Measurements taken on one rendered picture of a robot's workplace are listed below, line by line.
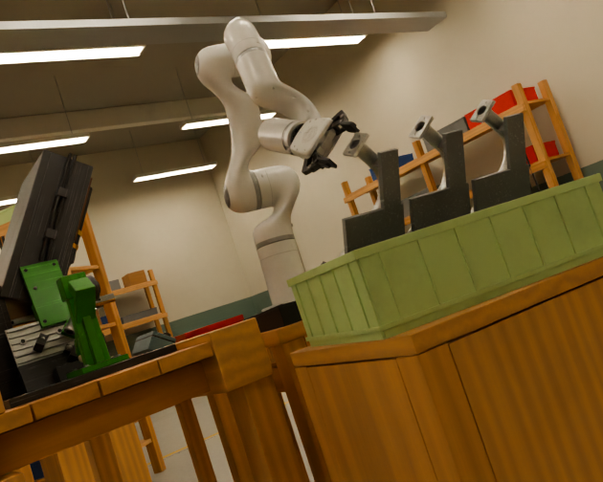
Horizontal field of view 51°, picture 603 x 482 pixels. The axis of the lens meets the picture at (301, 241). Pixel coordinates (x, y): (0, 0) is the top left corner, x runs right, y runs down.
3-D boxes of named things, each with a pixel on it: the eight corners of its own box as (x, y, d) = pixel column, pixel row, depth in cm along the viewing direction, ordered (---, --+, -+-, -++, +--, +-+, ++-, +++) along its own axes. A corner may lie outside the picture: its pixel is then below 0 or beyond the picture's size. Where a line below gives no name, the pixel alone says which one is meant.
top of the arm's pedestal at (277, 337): (320, 323, 209) (316, 311, 209) (374, 309, 181) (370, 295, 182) (234, 354, 192) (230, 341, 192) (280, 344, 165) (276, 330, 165)
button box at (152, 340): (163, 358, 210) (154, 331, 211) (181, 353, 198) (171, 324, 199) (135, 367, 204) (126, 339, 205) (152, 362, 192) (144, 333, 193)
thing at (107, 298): (101, 309, 231) (99, 300, 231) (116, 300, 218) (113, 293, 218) (-13, 340, 207) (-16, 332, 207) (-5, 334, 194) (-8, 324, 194)
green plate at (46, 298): (74, 326, 202) (52, 270, 208) (79, 316, 196) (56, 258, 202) (38, 338, 195) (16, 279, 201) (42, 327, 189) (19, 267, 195)
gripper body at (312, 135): (279, 147, 147) (304, 152, 138) (302, 111, 148) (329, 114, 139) (301, 165, 151) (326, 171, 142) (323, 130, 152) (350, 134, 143)
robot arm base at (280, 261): (306, 302, 200) (290, 247, 203) (335, 291, 184) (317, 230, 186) (253, 317, 191) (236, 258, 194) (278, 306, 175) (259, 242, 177)
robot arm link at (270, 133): (314, 155, 155) (281, 156, 150) (287, 150, 166) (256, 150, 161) (316, 120, 153) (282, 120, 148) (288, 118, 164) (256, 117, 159)
